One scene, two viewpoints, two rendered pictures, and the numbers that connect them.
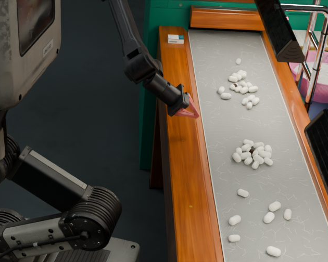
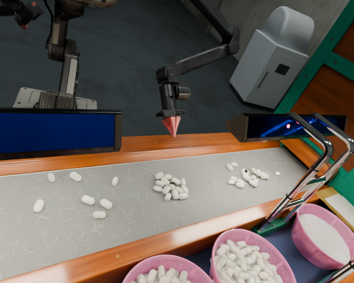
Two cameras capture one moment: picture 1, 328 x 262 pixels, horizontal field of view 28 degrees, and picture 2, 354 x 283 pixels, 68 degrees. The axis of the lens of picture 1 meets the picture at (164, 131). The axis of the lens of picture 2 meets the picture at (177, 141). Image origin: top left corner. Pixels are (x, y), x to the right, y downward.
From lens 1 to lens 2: 148 cm
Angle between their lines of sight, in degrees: 42
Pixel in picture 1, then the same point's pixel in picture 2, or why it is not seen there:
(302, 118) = (241, 217)
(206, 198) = (92, 156)
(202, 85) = (231, 155)
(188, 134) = (164, 145)
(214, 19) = (296, 147)
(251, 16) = not seen: hidden behind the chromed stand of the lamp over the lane
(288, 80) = not seen: hidden behind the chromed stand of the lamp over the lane
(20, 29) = not seen: outside the picture
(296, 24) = not seen: outside the picture
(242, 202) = (105, 183)
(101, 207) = (52, 101)
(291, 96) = (265, 207)
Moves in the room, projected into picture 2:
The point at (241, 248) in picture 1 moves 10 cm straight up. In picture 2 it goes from (41, 185) to (44, 159)
